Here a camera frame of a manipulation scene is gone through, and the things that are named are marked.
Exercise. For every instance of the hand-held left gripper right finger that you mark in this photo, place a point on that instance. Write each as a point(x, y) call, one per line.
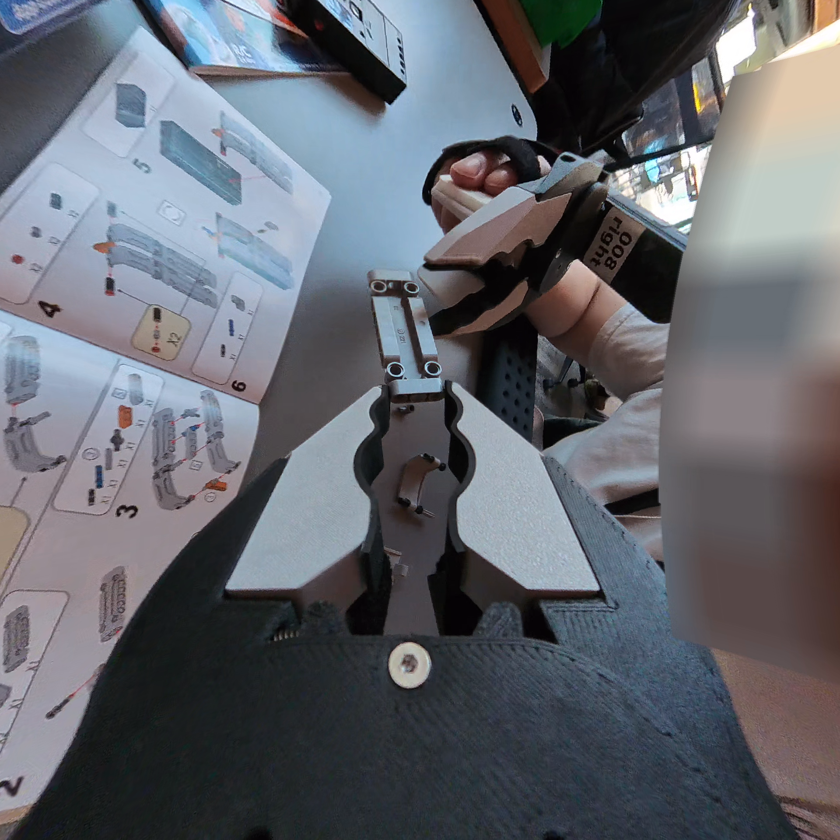
point(518, 525)

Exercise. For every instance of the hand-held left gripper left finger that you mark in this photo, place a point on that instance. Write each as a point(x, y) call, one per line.
point(308, 525)

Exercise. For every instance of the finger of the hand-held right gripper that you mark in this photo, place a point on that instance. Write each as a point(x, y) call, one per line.
point(446, 289)
point(485, 226)

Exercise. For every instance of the long grey brick panel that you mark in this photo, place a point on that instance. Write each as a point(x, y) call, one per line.
point(400, 328)

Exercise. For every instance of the curved grey panel with pins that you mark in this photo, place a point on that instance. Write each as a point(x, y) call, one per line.
point(413, 479)

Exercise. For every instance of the person's right forearm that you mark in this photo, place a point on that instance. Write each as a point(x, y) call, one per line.
point(564, 308)

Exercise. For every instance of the person's right hand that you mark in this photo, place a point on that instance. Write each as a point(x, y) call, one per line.
point(482, 170)

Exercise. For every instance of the black perforated mat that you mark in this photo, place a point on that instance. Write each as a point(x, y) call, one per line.
point(512, 387)

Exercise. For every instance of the wooden board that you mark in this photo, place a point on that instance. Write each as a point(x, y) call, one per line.
point(518, 59)

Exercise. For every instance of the black bag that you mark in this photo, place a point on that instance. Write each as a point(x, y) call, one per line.
point(623, 85)

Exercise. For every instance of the black control box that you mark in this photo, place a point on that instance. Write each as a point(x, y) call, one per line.
point(367, 52)

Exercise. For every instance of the green plastic bin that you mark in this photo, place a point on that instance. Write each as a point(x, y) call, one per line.
point(558, 19)

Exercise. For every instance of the open instruction booklet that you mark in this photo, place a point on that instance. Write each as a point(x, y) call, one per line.
point(164, 262)

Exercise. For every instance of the blue robot kit box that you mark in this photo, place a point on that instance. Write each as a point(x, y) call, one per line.
point(229, 33)

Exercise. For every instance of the blue printed sheet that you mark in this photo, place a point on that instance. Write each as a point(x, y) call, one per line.
point(39, 13)

